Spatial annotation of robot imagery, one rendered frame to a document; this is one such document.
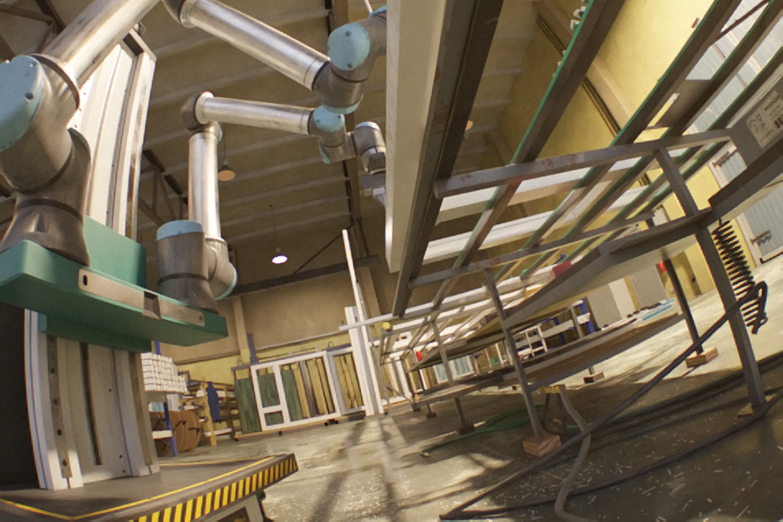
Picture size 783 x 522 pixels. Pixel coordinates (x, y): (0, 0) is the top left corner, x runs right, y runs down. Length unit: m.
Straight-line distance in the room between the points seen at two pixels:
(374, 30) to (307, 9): 8.74
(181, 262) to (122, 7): 0.64
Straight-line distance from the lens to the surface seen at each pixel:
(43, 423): 0.89
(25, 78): 0.70
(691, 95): 1.19
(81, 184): 0.83
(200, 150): 1.50
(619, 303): 10.45
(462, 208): 1.16
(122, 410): 1.06
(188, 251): 1.10
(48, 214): 0.76
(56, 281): 0.71
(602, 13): 0.67
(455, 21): 0.55
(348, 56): 0.80
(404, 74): 0.63
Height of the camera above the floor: 0.43
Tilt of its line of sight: 23 degrees up
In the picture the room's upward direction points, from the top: 16 degrees counter-clockwise
